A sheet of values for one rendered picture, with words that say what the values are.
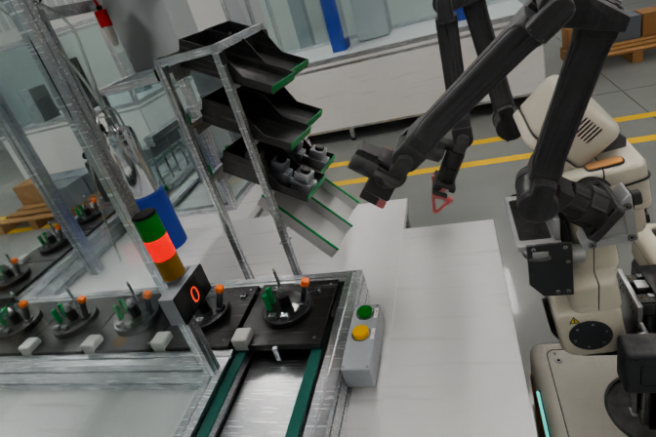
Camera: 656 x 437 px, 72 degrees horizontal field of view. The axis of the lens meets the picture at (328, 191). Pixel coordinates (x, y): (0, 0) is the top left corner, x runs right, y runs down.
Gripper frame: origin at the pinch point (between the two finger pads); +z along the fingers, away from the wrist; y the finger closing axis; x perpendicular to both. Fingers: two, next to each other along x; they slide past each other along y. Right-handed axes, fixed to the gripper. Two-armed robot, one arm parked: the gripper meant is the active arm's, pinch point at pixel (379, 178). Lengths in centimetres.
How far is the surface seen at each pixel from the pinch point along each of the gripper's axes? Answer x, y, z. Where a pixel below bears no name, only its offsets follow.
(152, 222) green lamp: -40, 31, -25
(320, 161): -15.9, 0.7, 26.1
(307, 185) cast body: -16.1, 10.0, 12.4
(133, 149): -85, 27, 65
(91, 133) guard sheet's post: -56, 20, -32
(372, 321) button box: 13.8, 33.0, -5.2
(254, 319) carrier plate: -12, 49, 7
